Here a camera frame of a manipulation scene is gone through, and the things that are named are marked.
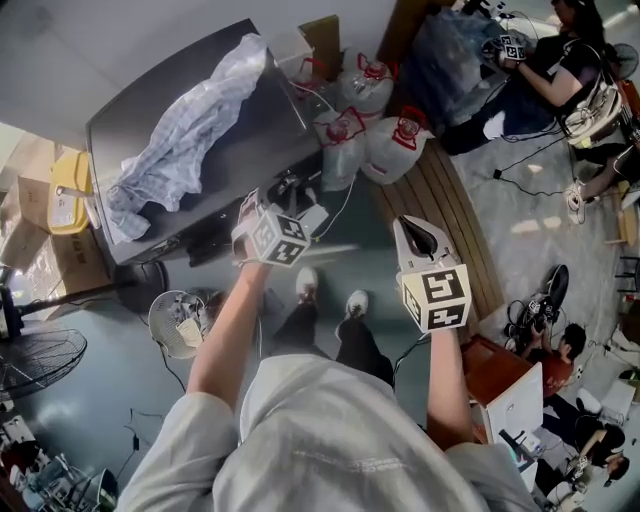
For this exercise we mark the pale checked cloth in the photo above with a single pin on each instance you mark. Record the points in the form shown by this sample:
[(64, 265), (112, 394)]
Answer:
[(185, 135)]

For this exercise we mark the wooden slatted platform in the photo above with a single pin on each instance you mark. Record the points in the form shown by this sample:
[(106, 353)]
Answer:
[(450, 220)]

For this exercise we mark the large blue plastic bag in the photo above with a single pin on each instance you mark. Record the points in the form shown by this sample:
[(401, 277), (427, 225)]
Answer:
[(450, 70)]

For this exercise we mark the person's black trousers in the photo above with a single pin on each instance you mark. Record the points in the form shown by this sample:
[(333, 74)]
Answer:
[(355, 345)]

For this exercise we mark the person's left white shoe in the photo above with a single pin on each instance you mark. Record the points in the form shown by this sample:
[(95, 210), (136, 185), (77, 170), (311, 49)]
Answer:
[(307, 285)]

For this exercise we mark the stack of brown cardboard boxes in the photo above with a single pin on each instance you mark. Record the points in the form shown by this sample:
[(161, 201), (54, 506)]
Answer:
[(40, 240)]

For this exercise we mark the red-brown wooden cabinet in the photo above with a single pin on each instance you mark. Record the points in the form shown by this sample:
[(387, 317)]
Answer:
[(492, 365)]

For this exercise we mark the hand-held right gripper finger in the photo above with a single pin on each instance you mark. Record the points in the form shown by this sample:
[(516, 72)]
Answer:
[(401, 240), (439, 242)]

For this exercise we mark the yellow plastic container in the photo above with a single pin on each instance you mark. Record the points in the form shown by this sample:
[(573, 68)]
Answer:
[(70, 195)]

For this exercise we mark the small black desk fan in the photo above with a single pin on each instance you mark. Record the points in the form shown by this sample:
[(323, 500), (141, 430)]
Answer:
[(625, 62)]

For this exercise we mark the person's grey shirt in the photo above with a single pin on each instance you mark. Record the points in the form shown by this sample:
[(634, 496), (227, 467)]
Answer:
[(325, 440)]

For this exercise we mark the person's right white shoe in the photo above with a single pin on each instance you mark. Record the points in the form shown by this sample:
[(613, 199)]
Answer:
[(357, 302)]

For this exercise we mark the white box appliance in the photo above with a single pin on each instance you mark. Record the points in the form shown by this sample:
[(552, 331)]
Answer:
[(517, 405)]

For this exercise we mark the brown cardboard sheet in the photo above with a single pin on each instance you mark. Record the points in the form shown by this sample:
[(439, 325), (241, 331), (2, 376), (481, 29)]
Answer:
[(322, 45)]

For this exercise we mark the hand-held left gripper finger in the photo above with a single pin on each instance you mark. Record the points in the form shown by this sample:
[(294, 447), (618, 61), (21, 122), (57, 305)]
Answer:
[(314, 219), (286, 192)]

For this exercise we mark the white cardboard box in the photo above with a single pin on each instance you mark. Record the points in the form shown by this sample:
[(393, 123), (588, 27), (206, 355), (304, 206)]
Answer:
[(292, 47)]

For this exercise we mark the person's white shoe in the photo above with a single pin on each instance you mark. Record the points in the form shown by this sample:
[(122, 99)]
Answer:
[(357, 302), (307, 285)]

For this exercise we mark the dark grey washing machine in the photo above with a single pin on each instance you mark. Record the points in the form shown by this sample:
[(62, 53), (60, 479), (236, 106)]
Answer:
[(130, 130)]

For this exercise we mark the person's right forearm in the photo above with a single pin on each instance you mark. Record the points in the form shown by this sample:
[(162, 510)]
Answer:
[(450, 385)]

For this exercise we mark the light wooden stool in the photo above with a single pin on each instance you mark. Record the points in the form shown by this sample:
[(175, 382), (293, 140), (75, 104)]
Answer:
[(625, 215)]

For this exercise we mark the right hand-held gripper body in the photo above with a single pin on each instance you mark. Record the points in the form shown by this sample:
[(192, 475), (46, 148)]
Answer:
[(440, 295)]

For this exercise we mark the black standing fan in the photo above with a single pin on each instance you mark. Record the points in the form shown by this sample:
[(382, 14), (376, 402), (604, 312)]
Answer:
[(40, 360)]

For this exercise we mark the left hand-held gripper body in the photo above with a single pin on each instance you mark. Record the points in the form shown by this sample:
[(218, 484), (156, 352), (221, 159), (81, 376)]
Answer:
[(277, 237)]

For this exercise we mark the person's left forearm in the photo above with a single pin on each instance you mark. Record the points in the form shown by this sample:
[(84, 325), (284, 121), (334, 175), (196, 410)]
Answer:
[(230, 325)]

